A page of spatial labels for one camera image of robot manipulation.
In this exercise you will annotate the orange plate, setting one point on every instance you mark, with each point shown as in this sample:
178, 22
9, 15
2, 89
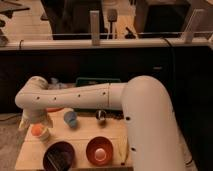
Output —
50, 110

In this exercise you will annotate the shiny dark metal cup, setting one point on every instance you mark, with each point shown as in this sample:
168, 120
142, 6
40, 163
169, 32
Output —
101, 116

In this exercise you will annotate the dark purple bowl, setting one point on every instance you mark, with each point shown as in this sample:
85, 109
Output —
59, 157

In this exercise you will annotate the orange apple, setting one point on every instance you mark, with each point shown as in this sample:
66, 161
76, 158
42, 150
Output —
37, 130

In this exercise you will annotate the white barrier rail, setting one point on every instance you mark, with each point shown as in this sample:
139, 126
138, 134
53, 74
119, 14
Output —
95, 43

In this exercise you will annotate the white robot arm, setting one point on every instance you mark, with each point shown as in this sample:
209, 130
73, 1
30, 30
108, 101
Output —
152, 128

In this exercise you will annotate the green tray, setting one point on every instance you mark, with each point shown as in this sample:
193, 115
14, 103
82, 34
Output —
88, 81

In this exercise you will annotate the red bowl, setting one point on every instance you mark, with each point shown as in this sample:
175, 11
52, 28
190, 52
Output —
99, 151

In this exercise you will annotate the blue cup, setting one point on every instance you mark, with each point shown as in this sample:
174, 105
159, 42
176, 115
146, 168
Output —
70, 118

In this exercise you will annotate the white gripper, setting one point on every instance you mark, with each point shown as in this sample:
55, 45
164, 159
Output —
34, 117

